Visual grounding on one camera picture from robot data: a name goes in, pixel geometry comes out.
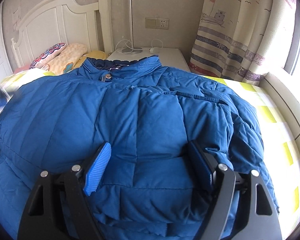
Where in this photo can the blue puffer jacket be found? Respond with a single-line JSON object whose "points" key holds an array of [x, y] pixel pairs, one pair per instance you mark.
{"points": [[140, 117]]}

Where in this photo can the cream window sill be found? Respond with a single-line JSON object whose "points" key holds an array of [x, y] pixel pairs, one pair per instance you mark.
{"points": [[285, 90]]}

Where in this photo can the yellow pillow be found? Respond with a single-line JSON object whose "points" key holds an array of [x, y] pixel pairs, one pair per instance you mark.
{"points": [[97, 55]]}

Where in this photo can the white nightstand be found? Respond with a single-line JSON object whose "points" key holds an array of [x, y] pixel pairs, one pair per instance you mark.
{"points": [[172, 57]]}

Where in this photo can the white wooden headboard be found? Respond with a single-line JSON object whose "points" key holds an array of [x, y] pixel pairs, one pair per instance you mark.
{"points": [[52, 30]]}

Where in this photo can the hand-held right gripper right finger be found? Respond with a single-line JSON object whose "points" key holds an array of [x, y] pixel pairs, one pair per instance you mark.
{"points": [[200, 163]]}

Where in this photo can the yellow checkered bed sheet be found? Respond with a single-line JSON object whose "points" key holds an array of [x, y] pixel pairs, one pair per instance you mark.
{"points": [[272, 110]]}

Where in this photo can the silver table lamp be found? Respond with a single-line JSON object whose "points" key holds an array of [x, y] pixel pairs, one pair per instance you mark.
{"points": [[130, 17]]}

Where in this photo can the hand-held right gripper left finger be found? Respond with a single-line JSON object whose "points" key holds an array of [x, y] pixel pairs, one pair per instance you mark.
{"points": [[97, 170]]}

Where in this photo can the white charger adapter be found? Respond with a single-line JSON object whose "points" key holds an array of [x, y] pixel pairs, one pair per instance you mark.
{"points": [[154, 50]]}

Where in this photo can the beige wall outlet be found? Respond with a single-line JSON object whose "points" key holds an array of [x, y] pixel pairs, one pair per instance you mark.
{"points": [[157, 23]]}

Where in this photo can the striped boat print curtain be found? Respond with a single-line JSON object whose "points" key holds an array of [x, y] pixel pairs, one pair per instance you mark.
{"points": [[227, 42]]}

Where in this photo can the peach patterned pillow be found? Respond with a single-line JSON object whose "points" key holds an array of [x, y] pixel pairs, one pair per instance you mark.
{"points": [[67, 57]]}

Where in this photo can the white wardrobe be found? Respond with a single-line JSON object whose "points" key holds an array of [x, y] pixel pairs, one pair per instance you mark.
{"points": [[0, 55]]}

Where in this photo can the floral printed pillow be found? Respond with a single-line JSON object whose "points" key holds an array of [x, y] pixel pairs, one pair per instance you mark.
{"points": [[48, 55]]}

